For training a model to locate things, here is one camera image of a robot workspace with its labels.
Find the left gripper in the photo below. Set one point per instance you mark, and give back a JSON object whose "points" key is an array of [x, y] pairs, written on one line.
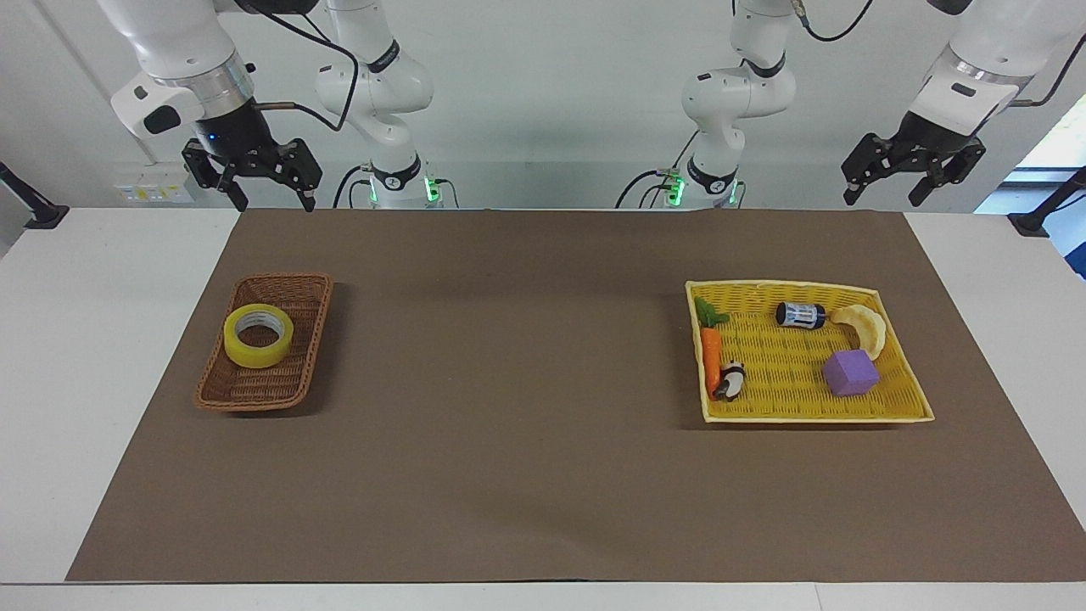
{"points": [[929, 136]]}

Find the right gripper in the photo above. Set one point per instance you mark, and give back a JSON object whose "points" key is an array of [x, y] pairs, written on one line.
{"points": [[233, 136]]}

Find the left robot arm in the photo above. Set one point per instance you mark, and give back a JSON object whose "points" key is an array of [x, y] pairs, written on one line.
{"points": [[734, 89]]}

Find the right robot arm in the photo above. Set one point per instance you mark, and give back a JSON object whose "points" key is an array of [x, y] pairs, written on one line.
{"points": [[382, 85]]}

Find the yellow tape roll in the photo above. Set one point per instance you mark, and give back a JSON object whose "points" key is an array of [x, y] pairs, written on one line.
{"points": [[254, 352]]}

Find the brown wicker basket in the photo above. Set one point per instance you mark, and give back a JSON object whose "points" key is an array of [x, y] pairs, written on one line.
{"points": [[259, 386]]}

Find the yellow woven basket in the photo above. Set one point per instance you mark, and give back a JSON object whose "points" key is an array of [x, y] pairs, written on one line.
{"points": [[789, 373]]}

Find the black stand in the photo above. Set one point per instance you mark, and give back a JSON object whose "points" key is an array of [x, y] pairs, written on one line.
{"points": [[1044, 212], [34, 208]]}

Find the toy croissant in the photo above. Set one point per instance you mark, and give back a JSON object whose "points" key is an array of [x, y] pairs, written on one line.
{"points": [[870, 327]]}

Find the purple cube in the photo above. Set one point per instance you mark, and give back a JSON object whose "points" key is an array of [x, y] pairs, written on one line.
{"points": [[850, 373]]}

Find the orange toy carrot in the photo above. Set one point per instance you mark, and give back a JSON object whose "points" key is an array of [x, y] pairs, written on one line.
{"points": [[711, 352]]}

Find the small black white toy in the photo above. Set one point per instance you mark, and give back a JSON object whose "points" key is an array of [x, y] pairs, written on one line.
{"points": [[731, 380]]}

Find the white wall socket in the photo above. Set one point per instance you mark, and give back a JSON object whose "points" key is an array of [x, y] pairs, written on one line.
{"points": [[153, 187]]}

